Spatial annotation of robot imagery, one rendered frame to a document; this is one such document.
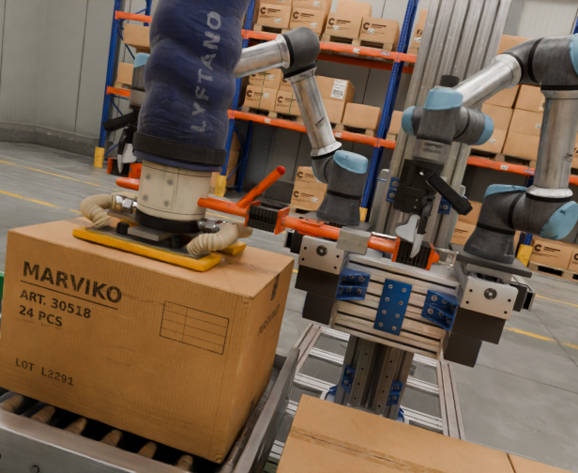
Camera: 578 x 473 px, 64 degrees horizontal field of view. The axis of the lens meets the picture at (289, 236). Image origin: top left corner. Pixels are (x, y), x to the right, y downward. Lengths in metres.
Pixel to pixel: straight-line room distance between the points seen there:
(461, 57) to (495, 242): 0.63
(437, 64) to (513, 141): 6.62
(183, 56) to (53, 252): 0.52
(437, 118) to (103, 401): 0.97
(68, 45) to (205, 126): 11.61
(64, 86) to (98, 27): 1.61
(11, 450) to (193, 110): 0.81
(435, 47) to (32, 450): 1.59
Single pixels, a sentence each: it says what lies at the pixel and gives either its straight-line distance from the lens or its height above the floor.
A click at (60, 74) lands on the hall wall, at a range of 12.70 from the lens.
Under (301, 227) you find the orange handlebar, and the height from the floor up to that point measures 1.08.
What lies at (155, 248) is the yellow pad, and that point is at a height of 0.97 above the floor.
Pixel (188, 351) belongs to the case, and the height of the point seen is 0.79.
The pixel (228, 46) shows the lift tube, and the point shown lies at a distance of 1.12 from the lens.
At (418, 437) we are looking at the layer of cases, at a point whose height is 0.54.
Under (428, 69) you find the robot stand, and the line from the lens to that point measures 1.72.
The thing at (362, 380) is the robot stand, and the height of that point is 0.47.
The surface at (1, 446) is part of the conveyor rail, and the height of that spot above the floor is 0.55.
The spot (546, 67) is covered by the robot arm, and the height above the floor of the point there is 1.58.
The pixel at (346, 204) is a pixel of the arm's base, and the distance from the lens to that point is 1.52.
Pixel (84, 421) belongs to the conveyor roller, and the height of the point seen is 0.55.
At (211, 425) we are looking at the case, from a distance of 1.10.
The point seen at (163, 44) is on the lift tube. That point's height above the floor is 1.42.
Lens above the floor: 1.27
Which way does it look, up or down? 12 degrees down
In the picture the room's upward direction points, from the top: 11 degrees clockwise
